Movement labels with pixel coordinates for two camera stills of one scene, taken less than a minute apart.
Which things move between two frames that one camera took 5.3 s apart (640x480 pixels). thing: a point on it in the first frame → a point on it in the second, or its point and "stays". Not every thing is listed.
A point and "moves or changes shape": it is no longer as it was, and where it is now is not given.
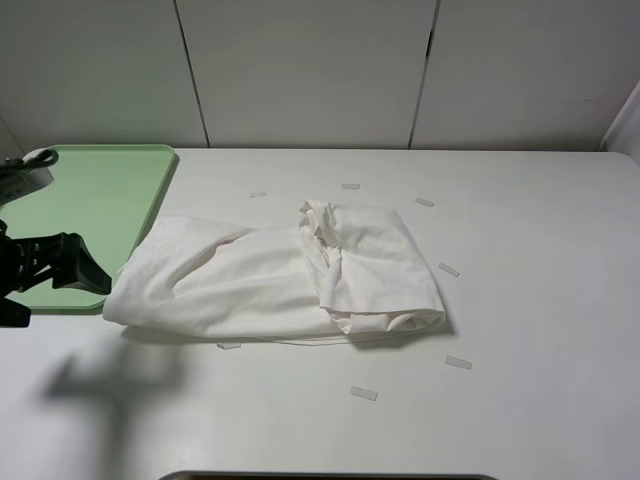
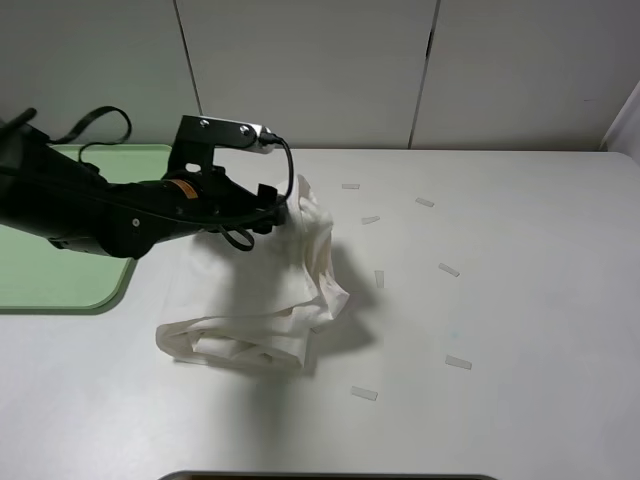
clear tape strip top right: x=425 y=202 stays
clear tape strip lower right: x=458 y=362 stays
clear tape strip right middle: x=448 y=269 stays
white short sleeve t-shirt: x=340 y=274 moves or changes shape
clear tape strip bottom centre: x=363 y=393 stays
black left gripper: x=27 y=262 → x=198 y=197
